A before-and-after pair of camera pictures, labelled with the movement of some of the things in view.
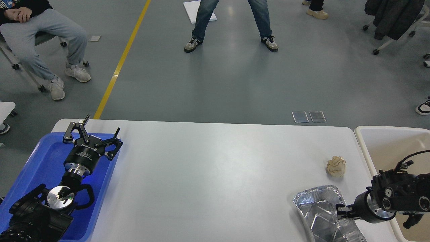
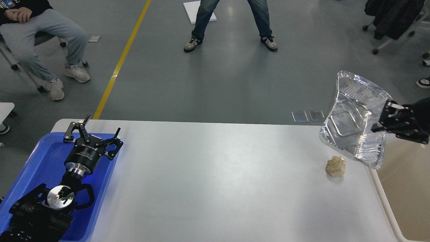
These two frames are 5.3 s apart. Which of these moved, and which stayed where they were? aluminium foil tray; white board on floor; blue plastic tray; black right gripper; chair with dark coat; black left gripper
Moved: black right gripper; aluminium foil tray
Stayed: chair with dark coat; blue plastic tray; black left gripper; white board on floor
